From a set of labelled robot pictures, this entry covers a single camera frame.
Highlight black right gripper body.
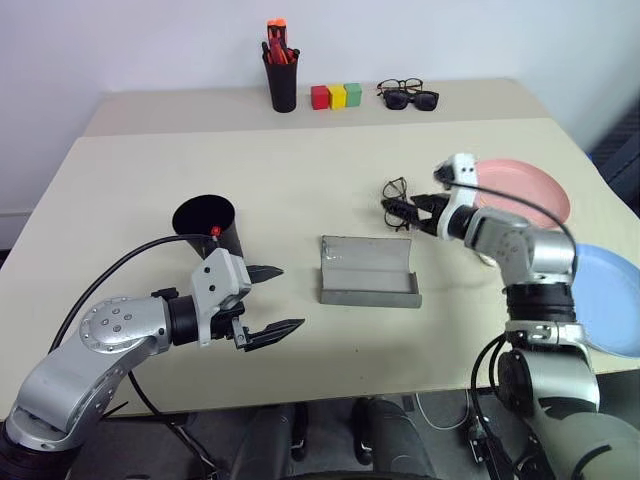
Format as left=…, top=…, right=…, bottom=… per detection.
left=417, top=210, right=446, bottom=237

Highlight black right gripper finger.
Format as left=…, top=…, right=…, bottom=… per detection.
left=410, top=192, right=450, bottom=214
left=380, top=198, right=424, bottom=225

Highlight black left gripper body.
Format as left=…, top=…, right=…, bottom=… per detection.
left=212, top=301, right=251, bottom=352

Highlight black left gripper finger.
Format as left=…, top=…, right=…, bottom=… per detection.
left=234, top=316, right=306, bottom=354
left=248, top=264, right=285, bottom=286

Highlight black thin-framed glasses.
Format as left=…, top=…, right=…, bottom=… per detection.
left=380, top=176, right=419, bottom=233

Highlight grey glasses case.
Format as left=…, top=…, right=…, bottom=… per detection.
left=318, top=234, right=423, bottom=309

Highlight black tapered cup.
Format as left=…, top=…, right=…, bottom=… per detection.
left=172, top=194, right=246, bottom=261

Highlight brown-framed glasses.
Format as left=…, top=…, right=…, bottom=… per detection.
left=376, top=78, right=425, bottom=97

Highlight black cup full of markers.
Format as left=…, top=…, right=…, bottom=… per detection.
left=263, top=47, right=301, bottom=114

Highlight pink plate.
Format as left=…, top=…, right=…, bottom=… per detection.
left=472, top=158, right=572, bottom=231

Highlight black chair leg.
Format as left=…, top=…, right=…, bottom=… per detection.
left=289, top=402, right=312, bottom=462

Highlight dark rounded shape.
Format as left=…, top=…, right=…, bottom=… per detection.
left=352, top=397, right=436, bottom=480
left=229, top=402, right=301, bottom=480

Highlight black sunglasses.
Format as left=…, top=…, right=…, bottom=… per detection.
left=382, top=90, right=441, bottom=112

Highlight blue plate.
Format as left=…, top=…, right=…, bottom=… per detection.
left=569, top=243, right=640, bottom=359

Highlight dark ribbed object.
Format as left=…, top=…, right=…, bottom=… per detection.
left=592, top=112, right=640, bottom=214

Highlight orange-capped marker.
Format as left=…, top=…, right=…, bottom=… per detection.
left=267, top=18, right=288, bottom=51

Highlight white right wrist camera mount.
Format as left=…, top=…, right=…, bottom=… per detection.
left=432, top=153, right=482, bottom=242

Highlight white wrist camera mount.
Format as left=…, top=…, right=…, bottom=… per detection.
left=189, top=247, right=253, bottom=349
left=432, top=153, right=482, bottom=242

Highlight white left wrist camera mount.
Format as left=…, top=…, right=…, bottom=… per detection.
left=189, top=247, right=253, bottom=349

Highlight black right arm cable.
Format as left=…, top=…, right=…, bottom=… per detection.
left=433, top=164, right=581, bottom=281

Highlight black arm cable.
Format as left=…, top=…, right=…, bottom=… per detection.
left=49, top=234, right=219, bottom=351
left=433, top=164, right=581, bottom=281

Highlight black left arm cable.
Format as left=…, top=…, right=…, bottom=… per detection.
left=49, top=234, right=219, bottom=351

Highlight black cable under table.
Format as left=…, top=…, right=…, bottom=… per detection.
left=468, top=334, right=516, bottom=480
left=127, top=372, right=221, bottom=480

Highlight white floor cable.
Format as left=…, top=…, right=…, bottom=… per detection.
left=414, top=389, right=474, bottom=432

